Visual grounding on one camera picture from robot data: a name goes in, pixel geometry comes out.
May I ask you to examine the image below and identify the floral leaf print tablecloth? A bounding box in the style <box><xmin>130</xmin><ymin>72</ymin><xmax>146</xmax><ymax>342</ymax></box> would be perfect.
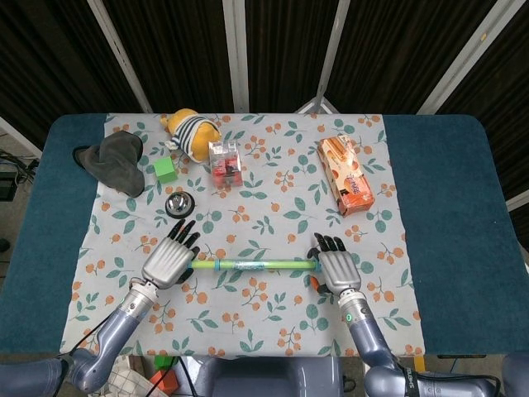
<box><xmin>60</xmin><ymin>112</ymin><xmax>427</xmax><ymax>357</ymax></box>

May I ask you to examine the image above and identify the small orange block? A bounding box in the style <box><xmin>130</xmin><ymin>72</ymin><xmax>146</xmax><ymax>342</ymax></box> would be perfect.
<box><xmin>149</xmin><ymin>370</ymin><xmax>179</xmax><ymax>392</ymax></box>

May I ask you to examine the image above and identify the black cable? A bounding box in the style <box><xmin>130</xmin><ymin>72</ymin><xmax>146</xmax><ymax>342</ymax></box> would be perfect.
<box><xmin>175</xmin><ymin>356</ymin><xmax>198</xmax><ymax>397</ymax></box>

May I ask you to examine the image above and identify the orange snack package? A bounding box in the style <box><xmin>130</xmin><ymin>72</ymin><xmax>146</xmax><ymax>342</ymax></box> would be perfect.
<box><xmin>317</xmin><ymin>135</ymin><xmax>376</xmax><ymax>218</ymax></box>

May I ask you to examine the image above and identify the white partition post with foot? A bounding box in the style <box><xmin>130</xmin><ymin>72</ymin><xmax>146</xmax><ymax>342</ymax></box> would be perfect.
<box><xmin>295</xmin><ymin>0</ymin><xmax>353</xmax><ymax>115</ymax></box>

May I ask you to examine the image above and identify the white checkered bag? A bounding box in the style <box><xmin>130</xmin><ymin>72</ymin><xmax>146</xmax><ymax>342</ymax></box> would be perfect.
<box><xmin>97</xmin><ymin>355</ymin><xmax>169</xmax><ymax>397</ymax></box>

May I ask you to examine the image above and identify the black electronic box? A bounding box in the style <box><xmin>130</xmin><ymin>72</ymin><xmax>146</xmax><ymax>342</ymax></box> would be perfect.
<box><xmin>0</xmin><ymin>171</ymin><xmax>20</xmax><ymax>203</ymax></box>

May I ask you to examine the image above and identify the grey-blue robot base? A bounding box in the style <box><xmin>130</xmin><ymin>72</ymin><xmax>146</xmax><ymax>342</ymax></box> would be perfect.
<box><xmin>193</xmin><ymin>356</ymin><xmax>344</xmax><ymax>397</ymax></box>

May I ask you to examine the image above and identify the crumpled dark grey cloth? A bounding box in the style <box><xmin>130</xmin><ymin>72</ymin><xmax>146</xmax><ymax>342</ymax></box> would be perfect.
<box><xmin>72</xmin><ymin>131</ymin><xmax>146</xmax><ymax>198</ymax></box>

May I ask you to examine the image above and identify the silver call bell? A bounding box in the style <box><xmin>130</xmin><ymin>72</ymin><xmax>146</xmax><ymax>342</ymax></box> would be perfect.
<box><xmin>164</xmin><ymin>192</ymin><xmax>196</xmax><ymax>219</ymax></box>

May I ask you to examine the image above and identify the clear pack of red cartons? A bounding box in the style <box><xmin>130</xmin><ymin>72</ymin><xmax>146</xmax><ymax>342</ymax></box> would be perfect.
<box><xmin>207</xmin><ymin>139</ymin><xmax>243</xmax><ymax>188</ymax></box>

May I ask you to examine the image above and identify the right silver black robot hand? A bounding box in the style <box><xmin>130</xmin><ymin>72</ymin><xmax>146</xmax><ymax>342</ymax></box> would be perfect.
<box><xmin>306</xmin><ymin>232</ymin><xmax>363</xmax><ymax>297</ymax></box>

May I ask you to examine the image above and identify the green foam cube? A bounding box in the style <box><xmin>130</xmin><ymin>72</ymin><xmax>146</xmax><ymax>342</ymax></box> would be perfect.
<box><xmin>153</xmin><ymin>156</ymin><xmax>179</xmax><ymax>184</ymax></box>

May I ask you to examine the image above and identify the blue green toy pump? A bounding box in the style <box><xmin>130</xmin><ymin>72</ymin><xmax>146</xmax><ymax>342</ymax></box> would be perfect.
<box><xmin>213</xmin><ymin>256</ymin><xmax>322</xmax><ymax>275</ymax></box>

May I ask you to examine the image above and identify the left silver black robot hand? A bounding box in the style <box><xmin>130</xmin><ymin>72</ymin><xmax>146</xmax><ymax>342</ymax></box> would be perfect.
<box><xmin>141</xmin><ymin>218</ymin><xmax>204</xmax><ymax>290</ymax></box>

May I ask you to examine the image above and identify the yellow plush toy striped shirt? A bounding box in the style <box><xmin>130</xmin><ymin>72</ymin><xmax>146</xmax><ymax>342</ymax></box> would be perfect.
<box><xmin>160</xmin><ymin>108</ymin><xmax>223</xmax><ymax>162</ymax></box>

